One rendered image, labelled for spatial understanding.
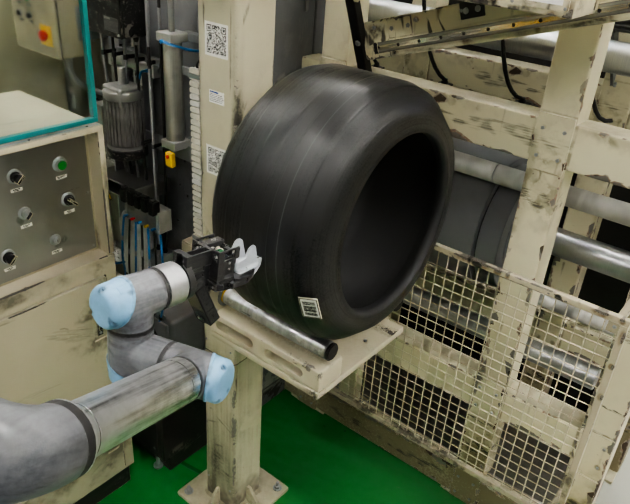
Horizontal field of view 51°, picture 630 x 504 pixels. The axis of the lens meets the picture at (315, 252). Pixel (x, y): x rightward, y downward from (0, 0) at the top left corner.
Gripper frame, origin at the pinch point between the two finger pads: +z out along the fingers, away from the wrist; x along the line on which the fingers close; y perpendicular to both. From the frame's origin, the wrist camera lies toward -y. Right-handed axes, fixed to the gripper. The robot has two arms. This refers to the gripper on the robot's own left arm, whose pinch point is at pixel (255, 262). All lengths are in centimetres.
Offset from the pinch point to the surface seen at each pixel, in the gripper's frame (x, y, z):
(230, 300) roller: 22.1, -24.5, 17.8
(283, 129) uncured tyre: 3.6, 25.0, 8.0
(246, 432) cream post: 28, -81, 37
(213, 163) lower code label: 35.9, 6.6, 21.9
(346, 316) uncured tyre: -12.7, -12.4, 16.7
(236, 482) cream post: 28, -100, 35
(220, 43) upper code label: 33, 36, 19
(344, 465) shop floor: 13, -109, 77
